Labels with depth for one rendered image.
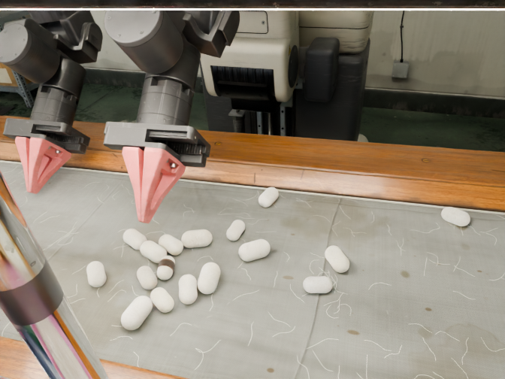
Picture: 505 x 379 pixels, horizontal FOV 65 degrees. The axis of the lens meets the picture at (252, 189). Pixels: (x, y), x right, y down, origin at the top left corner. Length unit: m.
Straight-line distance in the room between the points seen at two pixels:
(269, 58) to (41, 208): 0.60
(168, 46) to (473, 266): 0.40
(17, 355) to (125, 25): 0.32
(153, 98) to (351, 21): 0.86
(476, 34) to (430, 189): 1.91
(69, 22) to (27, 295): 0.54
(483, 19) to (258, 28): 1.61
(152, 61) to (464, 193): 0.42
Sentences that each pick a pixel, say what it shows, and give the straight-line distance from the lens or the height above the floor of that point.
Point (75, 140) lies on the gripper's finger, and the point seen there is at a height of 0.80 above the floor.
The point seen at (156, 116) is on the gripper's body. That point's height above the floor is 0.90.
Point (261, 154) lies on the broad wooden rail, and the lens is 0.61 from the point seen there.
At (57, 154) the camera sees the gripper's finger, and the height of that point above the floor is 0.79.
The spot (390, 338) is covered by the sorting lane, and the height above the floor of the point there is 0.74.
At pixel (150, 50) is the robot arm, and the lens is 0.41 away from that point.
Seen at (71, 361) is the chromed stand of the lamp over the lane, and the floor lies 0.92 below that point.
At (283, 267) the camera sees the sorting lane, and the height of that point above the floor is 0.74.
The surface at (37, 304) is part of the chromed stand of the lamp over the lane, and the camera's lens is 0.19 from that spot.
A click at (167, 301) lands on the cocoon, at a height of 0.76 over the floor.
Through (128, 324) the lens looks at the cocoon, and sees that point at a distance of 0.43.
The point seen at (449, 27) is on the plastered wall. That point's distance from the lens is 2.43.
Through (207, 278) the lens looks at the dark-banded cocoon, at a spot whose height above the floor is 0.76.
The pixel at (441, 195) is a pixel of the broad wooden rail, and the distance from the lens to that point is 0.59.
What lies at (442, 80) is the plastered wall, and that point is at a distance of 2.52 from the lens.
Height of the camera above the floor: 1.09
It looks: 37 degrees down
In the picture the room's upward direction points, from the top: 4 degrees counter-clockwise
